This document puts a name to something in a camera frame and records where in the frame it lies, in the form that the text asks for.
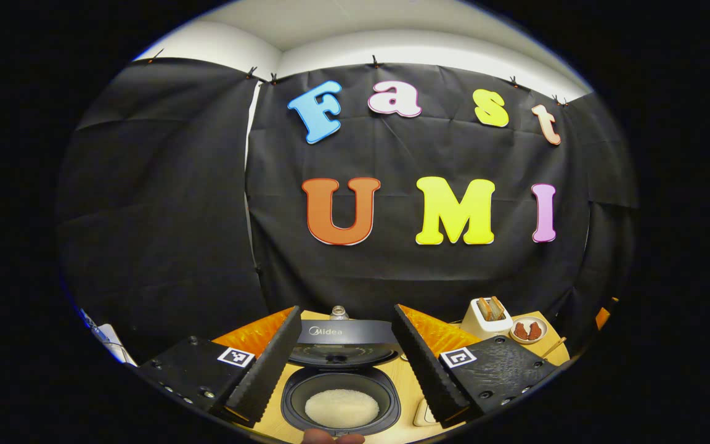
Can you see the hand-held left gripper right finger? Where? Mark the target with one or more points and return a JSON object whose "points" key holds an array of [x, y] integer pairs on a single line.
{"points": [[429, 370]]}

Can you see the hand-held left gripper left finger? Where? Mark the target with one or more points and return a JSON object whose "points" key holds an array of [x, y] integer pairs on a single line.
{"points": [[269, 370]]}

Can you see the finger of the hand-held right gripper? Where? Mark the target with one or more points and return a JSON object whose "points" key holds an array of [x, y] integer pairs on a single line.
{"points": [[606, 314]]}

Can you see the clear plastic rice container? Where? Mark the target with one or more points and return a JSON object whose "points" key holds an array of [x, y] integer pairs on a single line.
{"points": [[424, 414]]}

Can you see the wooden spoon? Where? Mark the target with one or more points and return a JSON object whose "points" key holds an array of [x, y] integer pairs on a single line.
{"points": [[553, 348]]}

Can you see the white rice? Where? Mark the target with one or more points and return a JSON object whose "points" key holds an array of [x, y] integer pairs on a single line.
{"points": [[341, 408]]}

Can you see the dark grey rice cooker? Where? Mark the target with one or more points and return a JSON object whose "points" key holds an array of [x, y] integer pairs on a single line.
{"points": [[342, 333]]}

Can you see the white toaster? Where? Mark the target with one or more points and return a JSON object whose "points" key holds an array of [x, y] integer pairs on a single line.
{"points": [[475, 324]]}

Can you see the brown meat slice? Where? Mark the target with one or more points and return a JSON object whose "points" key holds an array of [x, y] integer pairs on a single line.
{"points": [[535, 331], [521, 331]]}

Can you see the small round plate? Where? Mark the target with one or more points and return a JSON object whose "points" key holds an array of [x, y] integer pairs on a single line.
{"points": [[527, 341]]}

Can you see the toast slice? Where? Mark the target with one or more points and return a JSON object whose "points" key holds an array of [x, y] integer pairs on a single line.
{"points": [[498, 306], [484, 307]]}

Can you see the clear plastic drink bottle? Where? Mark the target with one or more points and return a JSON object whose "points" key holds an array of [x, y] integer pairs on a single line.
{"points": [[339, 313]]}

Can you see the white desk item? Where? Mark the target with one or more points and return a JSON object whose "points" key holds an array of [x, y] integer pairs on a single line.
{"points": [[107, 339]]}

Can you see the black backdrop cloth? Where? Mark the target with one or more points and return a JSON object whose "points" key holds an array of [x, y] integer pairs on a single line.
{"points": [[176, 216]]}

